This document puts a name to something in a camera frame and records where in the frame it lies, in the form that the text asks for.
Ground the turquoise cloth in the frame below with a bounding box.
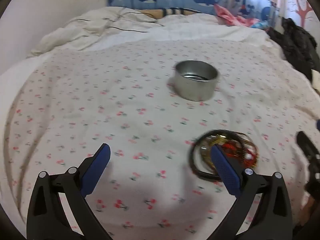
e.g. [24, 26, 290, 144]
[251, 21, 270, 30]

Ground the white striped duvet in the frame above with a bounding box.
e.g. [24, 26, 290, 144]
[28, 7, 275, 57]

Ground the person right hand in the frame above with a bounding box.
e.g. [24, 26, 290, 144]
[299, 196, 315, 226]

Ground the cherry print bed sheet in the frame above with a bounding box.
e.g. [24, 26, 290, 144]
[1, 40, 319, 239]

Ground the round silver metal tin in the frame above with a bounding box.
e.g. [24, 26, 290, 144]
[173, 60, 220, 102]

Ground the striped tan pillow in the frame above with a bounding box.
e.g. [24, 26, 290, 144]
[138, 8, 199, 20]

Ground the black jacket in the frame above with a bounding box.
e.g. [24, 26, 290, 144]
[267, 18, 319, 85]

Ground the pile of bangles and bracelets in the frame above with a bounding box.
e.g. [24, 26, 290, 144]
[189, 128, 259, 181]

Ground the pink crumpled cloth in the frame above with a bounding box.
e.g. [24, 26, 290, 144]
[214, 4, 259, 27]

